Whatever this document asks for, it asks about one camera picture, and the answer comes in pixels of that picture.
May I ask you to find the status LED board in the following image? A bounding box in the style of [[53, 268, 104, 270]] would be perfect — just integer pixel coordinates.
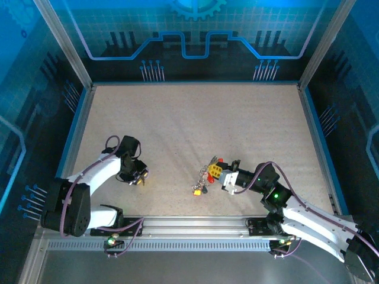
[[269, 238, 294, 251], [103, 233, 125, 249]]

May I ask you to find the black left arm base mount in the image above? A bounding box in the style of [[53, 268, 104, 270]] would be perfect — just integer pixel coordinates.
[[90, 217, 144, 237]]

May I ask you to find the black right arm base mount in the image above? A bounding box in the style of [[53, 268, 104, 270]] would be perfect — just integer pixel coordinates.
[[247, 217, 297, 237]]

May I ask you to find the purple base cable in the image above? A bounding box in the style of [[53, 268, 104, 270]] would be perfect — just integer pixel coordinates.
[[103, 218, 146, 258], [271, 236, 332, 284]]

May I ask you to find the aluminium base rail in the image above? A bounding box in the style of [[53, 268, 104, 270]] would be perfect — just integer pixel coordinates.
[[37, 215, 358, 239]]

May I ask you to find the aluminium table side rail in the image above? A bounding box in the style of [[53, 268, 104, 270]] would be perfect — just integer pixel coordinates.
[[297, 83, 350, 216], [44, 85, 96, 216]]

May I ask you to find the slotted grey cable duct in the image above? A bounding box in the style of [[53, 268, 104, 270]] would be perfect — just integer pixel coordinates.
[[47, 240, 272, 252]]

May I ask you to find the aluminium table back rail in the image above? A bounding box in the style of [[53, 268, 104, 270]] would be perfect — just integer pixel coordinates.
[[90, 80, 301, 87]]

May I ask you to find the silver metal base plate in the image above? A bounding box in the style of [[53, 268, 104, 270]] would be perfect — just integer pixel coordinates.
[[17, 236, 356, 284]]

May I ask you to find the aluminium frame post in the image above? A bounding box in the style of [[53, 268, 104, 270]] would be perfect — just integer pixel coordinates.
[[298, 0, 358, 89], [32, 0, 95, 89]]

